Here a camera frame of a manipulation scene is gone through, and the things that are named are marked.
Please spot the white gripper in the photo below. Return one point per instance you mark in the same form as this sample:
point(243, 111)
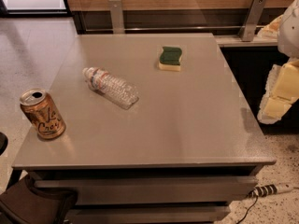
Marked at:
point(290, 32)

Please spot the clear plastic water bottle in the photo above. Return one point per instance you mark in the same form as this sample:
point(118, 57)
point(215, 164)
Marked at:
point(115, 89)

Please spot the green and yellow sponge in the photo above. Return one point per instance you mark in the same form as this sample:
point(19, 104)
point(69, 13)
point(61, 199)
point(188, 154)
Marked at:
point(170, 59)

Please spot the white power strip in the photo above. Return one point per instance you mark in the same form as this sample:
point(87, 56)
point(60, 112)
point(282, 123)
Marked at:
point(271, 189)

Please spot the upper grey drawer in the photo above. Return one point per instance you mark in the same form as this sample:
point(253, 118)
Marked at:
point(156, 190)

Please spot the grey drawer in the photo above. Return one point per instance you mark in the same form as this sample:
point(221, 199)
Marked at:
point(156, 190)
point(153, 215)

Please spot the lower grey drawer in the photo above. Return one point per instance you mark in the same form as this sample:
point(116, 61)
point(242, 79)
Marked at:
point(153, 215)

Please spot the gold LaCroix soda can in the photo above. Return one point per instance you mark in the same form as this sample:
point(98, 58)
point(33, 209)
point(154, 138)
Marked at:
point(38, 106)

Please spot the dark brown chair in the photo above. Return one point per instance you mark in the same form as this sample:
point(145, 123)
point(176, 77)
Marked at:
point(24, 203)

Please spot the right metal wall bracket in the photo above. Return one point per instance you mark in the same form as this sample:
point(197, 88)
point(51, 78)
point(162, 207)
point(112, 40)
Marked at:
point(247, 31)

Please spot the metal wall bracket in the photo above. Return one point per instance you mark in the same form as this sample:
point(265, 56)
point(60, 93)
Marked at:
point(247, 31)
point(116, 15)

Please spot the horizontal metal rail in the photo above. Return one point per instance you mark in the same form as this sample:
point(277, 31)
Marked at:
point(167, 29)

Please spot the left metal wall bracket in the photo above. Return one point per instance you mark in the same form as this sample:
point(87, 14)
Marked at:
point(116, 15)

